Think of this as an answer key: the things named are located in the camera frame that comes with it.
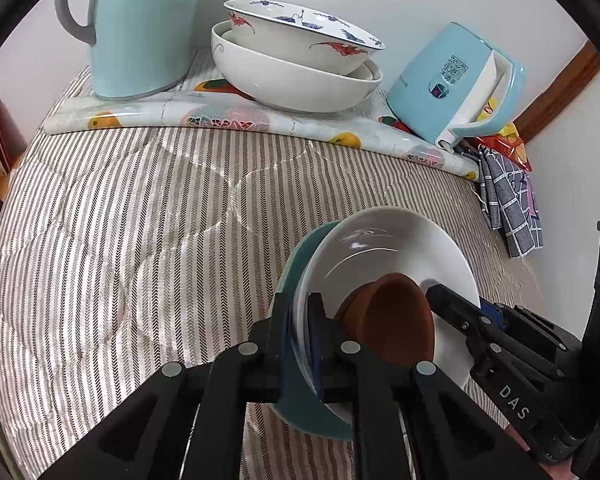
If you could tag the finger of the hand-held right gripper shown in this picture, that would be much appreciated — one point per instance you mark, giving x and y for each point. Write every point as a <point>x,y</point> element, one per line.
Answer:
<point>452,307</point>
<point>497,314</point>

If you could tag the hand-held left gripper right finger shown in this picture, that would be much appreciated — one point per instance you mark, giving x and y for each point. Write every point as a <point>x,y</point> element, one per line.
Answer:
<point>318,360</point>

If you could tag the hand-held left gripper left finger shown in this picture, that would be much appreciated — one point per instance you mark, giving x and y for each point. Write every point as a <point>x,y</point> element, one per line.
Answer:
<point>280,360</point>

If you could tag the blue plate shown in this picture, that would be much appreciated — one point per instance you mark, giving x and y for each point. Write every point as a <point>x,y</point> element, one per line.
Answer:
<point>292,395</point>

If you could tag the small brown bowl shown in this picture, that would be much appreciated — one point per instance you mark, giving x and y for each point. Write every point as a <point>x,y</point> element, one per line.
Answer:
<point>395,320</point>

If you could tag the white plate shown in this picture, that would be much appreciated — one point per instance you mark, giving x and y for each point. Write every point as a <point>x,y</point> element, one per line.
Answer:
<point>395,245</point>

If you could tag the grey plaid cloth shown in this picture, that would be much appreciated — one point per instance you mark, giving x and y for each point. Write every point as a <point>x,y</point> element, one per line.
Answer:
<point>510,200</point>

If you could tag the red chip bag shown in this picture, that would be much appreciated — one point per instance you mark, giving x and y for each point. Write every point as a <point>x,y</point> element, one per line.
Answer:
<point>515,155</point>

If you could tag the yellow chip bag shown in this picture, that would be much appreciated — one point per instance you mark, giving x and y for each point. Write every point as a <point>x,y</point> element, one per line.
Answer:
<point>510,132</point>

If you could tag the striped quilted blanket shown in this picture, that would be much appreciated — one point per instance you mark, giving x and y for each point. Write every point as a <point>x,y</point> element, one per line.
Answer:
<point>130,235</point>

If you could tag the light blue electric kettle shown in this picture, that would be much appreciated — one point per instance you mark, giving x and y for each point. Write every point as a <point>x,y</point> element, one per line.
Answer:
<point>445,85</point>

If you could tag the fruit print table mat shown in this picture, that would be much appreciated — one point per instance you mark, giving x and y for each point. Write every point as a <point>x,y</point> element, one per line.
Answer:
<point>240,120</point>

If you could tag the white bowl grey swirl pattern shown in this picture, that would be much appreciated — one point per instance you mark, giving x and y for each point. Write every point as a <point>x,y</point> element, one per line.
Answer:
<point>280,85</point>

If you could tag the blue and red painted bowl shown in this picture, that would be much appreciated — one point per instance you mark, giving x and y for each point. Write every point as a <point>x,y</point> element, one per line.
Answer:
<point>300,40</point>

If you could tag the light blue thermos jug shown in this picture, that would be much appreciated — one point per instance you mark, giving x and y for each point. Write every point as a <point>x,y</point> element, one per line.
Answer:
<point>140,25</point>

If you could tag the brown wooden door frame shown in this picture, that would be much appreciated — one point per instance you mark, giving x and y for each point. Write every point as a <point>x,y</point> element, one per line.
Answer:
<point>565,90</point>

